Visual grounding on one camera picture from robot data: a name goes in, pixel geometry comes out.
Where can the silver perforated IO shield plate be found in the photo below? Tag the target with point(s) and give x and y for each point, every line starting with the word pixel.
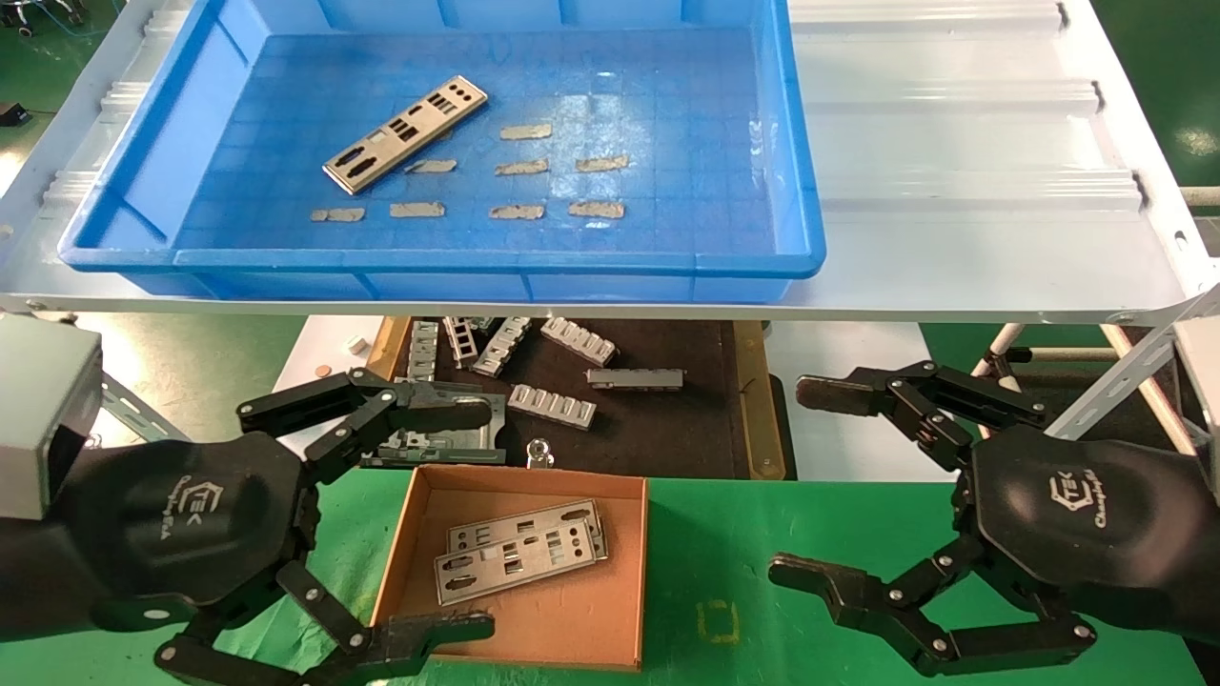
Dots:
pixel 410 124
pixel 515 567
pixel 601 550
pixel 562 519

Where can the dark wood-framed tray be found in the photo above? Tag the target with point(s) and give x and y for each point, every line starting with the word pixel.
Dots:
pixel 658 429

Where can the long gray metal bar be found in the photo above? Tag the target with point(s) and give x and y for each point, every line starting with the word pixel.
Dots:
pixel 634 378

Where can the small white cube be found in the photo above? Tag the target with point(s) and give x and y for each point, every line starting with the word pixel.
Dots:
pixel 357 344

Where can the slotted metal bracket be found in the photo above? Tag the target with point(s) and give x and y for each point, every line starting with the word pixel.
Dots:
pixel 462 343
pixel 502 348
pixel 579 340
pixel 423 351
pixel 553 406

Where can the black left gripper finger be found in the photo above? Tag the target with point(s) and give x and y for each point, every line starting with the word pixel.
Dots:
pixel 438 412

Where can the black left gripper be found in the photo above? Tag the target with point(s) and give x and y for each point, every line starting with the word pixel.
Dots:
pixel 181 524

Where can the perforated metal angle strut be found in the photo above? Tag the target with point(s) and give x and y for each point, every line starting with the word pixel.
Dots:
pixel 1134 367
pixel 133 405

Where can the gray left wrist camera box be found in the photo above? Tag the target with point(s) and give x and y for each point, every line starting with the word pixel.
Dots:
pixel 38 410

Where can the green cloth mat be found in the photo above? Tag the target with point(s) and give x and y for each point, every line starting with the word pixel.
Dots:
pixel 724 553

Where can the shallow brown cardboard box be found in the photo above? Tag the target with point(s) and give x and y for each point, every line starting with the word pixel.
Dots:
pixel 534 629

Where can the black caster chair base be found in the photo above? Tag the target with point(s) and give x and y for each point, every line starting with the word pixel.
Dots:
pixel 21 29

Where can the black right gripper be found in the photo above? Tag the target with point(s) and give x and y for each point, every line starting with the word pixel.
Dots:
pixel 1096 524

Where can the pipe frame rack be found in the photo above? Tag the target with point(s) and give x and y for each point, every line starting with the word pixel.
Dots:
pixel 996 357

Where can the blue plastic tray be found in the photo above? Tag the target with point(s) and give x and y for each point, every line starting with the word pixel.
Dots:
pixel 667 114

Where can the large gray metal plate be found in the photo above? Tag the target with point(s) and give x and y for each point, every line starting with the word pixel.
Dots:
pixel 477 444

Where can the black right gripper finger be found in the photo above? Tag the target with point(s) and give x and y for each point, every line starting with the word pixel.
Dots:
pixel 848 393
pixel 820 579

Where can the gray wrist camera box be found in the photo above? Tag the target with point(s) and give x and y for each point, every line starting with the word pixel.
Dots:
pixel 38 410
pixel 1203 381

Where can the gray right wrist camera box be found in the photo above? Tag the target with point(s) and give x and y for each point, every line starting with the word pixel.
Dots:
pixel 1203 381

